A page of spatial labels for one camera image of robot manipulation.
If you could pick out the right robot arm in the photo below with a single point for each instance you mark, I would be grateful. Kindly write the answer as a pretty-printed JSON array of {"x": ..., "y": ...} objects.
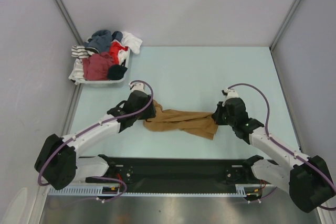
[{"x": 306, "y": 179}]

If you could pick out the striped garment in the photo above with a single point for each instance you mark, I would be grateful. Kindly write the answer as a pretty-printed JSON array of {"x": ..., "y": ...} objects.
[{"x": 79, "y": 52}]

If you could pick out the slotted cable duct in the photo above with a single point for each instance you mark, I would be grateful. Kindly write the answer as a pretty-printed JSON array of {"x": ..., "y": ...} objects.
[{"x": 240, "y": 190}]

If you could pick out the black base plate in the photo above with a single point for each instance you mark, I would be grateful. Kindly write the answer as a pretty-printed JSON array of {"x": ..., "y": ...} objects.
[{"x": 174, "y": 172}]

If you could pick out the black garment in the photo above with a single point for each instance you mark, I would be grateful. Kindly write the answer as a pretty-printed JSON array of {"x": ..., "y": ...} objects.
[{"x": 116, "y": 72}]

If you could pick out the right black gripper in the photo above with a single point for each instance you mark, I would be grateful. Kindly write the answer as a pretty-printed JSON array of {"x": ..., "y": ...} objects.
[{"x": 216, "y": 116}]

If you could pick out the white garment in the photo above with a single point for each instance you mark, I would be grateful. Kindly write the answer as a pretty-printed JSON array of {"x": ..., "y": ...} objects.
[{"x": 131, "y": 41}]

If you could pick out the maroon garment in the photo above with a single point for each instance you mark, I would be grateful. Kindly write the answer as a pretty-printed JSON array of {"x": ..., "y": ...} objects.
[{"x": 95, "y": 67}]

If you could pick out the tan tank top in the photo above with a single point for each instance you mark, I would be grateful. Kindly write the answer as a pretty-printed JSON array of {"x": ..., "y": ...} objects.
[{"x": 196, "y": 123}]

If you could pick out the white laundry basket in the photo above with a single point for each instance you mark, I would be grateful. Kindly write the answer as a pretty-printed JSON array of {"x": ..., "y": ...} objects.
[{"x": 76, "y": 75}]

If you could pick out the red garment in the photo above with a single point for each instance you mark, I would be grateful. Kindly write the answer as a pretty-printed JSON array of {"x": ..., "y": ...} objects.
[{"x": 117, "y": 49}]

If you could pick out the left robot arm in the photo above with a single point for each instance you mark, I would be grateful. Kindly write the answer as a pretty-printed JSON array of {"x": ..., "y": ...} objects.
[{"x": 61, "y": 162}]

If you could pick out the blue grey garment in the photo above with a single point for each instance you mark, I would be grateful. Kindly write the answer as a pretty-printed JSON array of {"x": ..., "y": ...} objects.
[{"x": 101, "y": 41}]

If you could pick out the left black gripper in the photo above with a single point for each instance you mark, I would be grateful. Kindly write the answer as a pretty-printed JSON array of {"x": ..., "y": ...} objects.
[{"x": 149, "y": 113}]

